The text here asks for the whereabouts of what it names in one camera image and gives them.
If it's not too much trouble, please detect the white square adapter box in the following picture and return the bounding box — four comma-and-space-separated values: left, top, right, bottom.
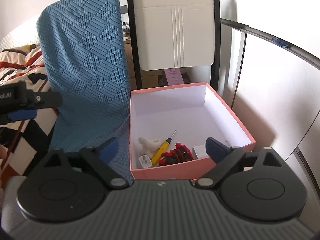
192, 144, 209, 159

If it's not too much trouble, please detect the red black robot toy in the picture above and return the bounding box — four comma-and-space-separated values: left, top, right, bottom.
158, 142, 194, 166

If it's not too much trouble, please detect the small white charger plug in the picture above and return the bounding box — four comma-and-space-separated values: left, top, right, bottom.
138, 155, 153, 168

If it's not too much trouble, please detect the white fluffy plush toy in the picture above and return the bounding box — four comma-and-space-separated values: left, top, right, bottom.
138, 137, 162, 159

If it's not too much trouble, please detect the yellow black screwdriver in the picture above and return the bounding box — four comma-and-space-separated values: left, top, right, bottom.
151, 130, 177, 166

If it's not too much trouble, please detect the striped red white black blanket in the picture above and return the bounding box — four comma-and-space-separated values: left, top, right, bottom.
1, 44, 59, 189

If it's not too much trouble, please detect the pink cardboard box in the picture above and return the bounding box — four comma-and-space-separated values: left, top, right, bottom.
130, 83, 256, 180

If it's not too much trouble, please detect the blue textured chair cover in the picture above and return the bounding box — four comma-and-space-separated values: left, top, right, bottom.
37, 0, 133, 181

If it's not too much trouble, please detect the purple paper card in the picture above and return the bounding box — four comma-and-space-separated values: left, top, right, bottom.
164, 68, 184, 86

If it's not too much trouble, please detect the black metal railing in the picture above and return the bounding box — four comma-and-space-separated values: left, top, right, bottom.
221, 18, 319, 107

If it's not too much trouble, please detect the cream black-framed chair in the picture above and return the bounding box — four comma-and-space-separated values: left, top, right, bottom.
127, 0, 221, 89

